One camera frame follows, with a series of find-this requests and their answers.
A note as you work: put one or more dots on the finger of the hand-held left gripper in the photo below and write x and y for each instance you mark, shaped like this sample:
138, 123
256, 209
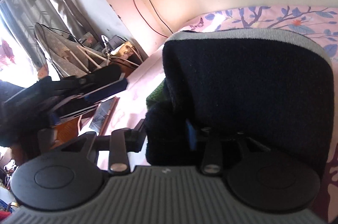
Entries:
111, 89
87, 107

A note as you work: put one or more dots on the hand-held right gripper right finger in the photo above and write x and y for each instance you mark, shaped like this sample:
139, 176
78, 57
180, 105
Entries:
190, 134

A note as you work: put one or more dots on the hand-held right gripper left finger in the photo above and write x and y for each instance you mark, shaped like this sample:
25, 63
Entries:
118, 150

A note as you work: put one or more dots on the navy knit sweater white stripes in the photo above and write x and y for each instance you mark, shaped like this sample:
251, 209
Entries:
237, 97

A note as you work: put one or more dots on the person's left hand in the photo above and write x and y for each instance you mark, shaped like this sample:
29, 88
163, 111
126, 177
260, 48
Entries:
54, 86

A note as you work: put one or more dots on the framed mirror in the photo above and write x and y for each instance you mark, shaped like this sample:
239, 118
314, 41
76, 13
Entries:
103, 114

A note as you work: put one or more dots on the brown wooden furniture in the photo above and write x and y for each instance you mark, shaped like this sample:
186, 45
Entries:
66, 131

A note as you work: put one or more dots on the white rods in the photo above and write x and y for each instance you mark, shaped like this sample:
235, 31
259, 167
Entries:
91, 56

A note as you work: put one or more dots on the green knit garment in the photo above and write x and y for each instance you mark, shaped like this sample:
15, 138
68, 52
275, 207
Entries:
155, 94

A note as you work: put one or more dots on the small black device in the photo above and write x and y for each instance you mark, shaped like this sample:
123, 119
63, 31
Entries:
116, 41

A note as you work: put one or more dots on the folded ironing board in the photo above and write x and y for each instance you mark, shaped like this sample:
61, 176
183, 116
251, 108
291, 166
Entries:
60, 49

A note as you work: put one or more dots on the grey patterned curtain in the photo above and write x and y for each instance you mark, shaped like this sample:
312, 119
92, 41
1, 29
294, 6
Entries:
29, 2

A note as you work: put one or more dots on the pink floral bedsheet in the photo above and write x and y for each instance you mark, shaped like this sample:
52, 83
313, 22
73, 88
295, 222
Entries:
266, 18

